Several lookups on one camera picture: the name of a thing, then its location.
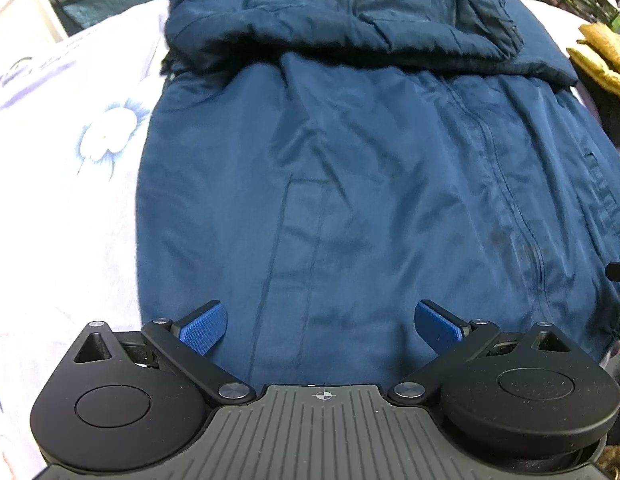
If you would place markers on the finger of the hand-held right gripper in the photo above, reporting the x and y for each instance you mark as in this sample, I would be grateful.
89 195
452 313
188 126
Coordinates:
619 272

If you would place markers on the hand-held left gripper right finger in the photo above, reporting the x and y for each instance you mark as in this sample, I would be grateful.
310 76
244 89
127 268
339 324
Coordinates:
437 325

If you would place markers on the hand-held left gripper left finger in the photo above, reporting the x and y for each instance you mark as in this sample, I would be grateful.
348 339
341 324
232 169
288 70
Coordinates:
205 327

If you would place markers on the navy blue jacket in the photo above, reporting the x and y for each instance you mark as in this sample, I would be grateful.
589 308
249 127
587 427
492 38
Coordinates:
365 160

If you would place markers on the black cloth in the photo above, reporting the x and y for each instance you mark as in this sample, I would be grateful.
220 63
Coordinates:
612 115

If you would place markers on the floral bedsheet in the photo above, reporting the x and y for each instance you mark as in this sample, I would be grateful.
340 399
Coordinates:
65 210

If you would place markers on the yellow garment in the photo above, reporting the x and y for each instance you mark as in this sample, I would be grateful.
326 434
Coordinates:
604 50

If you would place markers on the white beauty machine with screens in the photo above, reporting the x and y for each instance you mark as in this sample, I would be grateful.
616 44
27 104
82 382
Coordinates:
20 15

